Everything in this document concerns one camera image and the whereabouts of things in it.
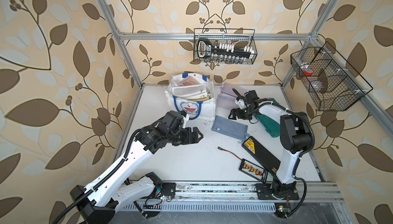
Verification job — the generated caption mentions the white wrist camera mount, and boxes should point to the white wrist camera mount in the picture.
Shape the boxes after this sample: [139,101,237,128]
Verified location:
[180,111,190,128]

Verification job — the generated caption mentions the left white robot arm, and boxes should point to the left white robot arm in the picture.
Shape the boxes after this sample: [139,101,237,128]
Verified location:
[53,110,204,224]

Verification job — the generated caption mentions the black box yellow label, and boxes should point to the black box yellow label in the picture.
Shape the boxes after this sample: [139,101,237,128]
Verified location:
[242,136,280,176]

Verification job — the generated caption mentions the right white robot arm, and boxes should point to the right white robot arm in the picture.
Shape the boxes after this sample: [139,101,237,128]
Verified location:
[228,89,315,199]

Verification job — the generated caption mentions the purple mesh pouch near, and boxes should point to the purple mesh pouch near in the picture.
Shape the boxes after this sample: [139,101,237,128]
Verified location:
[217,93,239,110]

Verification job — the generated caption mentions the white mesh pouch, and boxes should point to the white mesh pouch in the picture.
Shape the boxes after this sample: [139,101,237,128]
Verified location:
[172,84,208,100]

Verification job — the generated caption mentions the aluminium frame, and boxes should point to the aluminium frame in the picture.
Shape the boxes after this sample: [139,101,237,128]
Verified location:
[102,0,393,224]

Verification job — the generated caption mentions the black wire basket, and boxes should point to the black wire basket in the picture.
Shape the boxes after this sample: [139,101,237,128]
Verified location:
[291,42,373,111]
[193,28,257,65]

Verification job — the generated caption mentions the pink mesh pouch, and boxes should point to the pink mesh pouch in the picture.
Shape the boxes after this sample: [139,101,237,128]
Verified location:
[178,76,200,87]

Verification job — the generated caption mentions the blue-grey mesh pouch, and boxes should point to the blue-grey mesh pouch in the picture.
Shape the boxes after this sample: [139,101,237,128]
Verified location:
[211,116,250,142]

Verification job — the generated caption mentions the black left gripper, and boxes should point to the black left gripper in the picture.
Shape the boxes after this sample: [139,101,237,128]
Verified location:
[165,126,204,144]

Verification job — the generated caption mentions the black wire basket right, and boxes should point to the black wire basket right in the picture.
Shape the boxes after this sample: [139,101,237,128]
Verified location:
[291,42,373,111]

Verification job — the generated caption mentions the white Doraemon canvas bag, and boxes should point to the white Doraemon canvas bag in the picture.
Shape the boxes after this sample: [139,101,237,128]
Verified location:
[165,73,216,121]

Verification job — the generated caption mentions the black charger board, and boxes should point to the black charger board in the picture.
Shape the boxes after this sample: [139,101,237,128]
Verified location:
[217,145,269,183]

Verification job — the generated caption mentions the black wire basket back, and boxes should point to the black wire basket back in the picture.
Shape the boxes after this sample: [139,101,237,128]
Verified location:
[193,28,257,65]

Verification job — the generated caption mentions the green plastic tool case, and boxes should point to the green plastic tool case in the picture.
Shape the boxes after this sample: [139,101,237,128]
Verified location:
[255,113,280,138]

